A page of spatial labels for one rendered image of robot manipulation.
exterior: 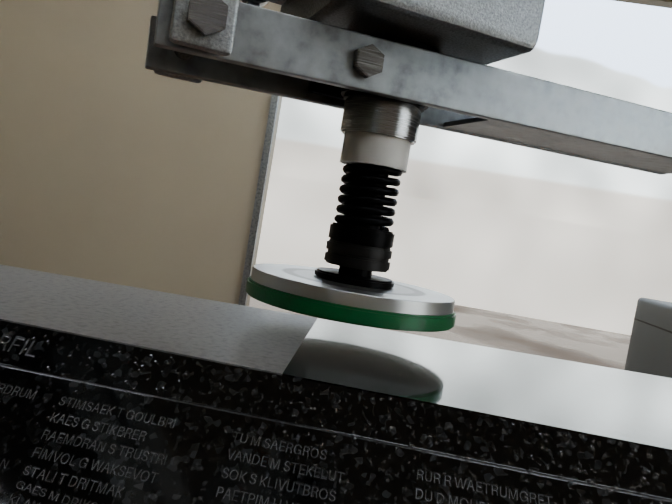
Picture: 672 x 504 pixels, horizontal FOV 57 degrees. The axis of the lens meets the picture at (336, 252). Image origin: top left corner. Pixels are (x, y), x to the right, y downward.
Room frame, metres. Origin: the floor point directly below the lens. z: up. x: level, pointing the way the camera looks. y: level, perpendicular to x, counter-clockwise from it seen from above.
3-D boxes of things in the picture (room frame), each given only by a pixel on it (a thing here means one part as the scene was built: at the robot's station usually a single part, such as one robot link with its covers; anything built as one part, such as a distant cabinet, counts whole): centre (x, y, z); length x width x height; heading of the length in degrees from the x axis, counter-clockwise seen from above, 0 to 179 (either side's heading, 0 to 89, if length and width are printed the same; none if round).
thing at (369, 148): (0.65, -0.02, 1.00); 0.07 x 0.07 x 0.04
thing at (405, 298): (0.65, -0.02, 0.86); 0.21 x 0.21 x 0.01
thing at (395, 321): (0.65, -0.02, 0.85); 0.22 x 0.22 x 0.04
